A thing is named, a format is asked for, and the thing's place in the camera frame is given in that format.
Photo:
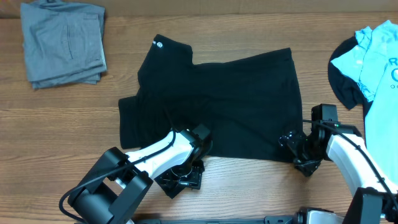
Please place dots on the folded grey trousers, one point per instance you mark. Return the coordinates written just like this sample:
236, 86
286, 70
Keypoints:
63, 43

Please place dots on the light blue t-shirt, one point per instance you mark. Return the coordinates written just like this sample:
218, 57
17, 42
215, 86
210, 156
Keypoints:
363, 70

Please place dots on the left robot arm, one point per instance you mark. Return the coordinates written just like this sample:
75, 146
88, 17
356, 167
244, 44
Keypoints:
117, 183

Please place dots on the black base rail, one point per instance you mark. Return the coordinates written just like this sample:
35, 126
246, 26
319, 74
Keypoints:
270, 219

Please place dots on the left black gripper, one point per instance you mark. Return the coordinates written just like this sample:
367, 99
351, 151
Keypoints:
193, 180

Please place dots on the black polo shirt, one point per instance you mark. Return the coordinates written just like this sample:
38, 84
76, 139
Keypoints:
247, 104

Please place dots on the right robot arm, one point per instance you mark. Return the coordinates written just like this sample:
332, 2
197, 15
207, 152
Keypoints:
374, 194

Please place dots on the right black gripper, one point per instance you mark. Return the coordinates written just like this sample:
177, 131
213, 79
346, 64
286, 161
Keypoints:
291, 140

